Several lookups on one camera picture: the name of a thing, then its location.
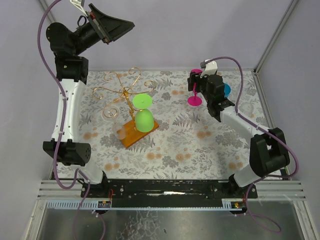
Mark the blue wine glass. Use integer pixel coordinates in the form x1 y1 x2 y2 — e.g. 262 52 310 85
224 83 231 98

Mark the pink wine glass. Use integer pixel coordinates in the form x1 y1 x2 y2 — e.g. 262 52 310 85
187 68 202 107

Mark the clear wine glass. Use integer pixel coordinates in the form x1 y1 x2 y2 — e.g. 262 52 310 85
242 80 252 92
101 104 126 140
239 102 255 117

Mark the green wine glass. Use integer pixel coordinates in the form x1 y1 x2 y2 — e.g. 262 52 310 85
132 93 155 133

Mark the clear wine glass front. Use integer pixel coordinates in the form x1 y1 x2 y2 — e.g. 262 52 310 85
101 104 126 140

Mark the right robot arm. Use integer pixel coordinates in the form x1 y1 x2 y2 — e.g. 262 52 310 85
187 69 290 192

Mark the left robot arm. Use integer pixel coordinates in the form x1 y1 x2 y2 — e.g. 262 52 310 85
42 0 135 185

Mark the floral table mat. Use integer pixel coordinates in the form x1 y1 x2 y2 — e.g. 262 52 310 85
53 69 283 180

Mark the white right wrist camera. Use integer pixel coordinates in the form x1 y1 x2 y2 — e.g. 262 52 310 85
200 60 218 78

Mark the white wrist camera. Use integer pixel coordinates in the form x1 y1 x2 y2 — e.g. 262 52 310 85
69 0 86 14
200 60 218 78

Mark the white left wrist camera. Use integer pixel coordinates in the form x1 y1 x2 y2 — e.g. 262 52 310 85
69 0 86 14

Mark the gold wire glass rack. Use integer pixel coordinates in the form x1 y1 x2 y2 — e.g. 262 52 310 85
91 66 160 150

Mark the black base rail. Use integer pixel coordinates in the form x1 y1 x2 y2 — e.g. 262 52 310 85
78 175 258 209

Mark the white slotted cable duct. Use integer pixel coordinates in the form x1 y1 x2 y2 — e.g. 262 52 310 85
46 199 112 210

